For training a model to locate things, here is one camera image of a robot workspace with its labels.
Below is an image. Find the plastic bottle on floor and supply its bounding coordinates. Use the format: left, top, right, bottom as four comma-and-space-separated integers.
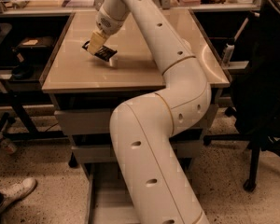
0, 135, 17, 155

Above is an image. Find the black desk frame leg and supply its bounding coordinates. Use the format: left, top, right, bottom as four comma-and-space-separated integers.
0, 80, 65, 141

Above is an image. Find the middle grey drawer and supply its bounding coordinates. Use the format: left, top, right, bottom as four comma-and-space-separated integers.
72, 140, 203, 164

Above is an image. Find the white sneaker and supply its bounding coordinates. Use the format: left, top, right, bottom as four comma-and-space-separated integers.
0, 177, 37, 214

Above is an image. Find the black rxbar chocolate wrapper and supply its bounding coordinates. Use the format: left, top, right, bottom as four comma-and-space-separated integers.
95, 46, 117, 62

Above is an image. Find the black round device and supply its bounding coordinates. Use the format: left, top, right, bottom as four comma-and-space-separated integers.
11, 49, 34, 80

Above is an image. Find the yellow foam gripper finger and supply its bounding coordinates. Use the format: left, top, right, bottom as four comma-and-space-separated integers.
87, 30, 109, 55

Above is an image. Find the white bottle black cap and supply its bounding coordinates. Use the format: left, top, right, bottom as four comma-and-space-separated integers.
222, 38, 235, 66

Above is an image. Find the top grey drawer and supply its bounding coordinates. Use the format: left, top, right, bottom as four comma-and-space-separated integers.
55, 101, 213, 137

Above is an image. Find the black box with label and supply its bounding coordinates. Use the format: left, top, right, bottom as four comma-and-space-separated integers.
15, 36, 56, 64

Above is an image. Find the black office chair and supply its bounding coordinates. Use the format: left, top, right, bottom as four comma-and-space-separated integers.
203, 0, 280, 192

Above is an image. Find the grey drawer cabinet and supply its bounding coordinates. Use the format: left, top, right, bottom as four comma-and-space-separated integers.
41, 8, 231, 170

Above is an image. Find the open bottom grey drawer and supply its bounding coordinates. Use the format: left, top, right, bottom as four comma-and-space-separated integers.
84, 161, 201, 224

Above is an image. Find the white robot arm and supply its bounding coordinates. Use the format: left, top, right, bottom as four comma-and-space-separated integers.
88, 0, 211, 224

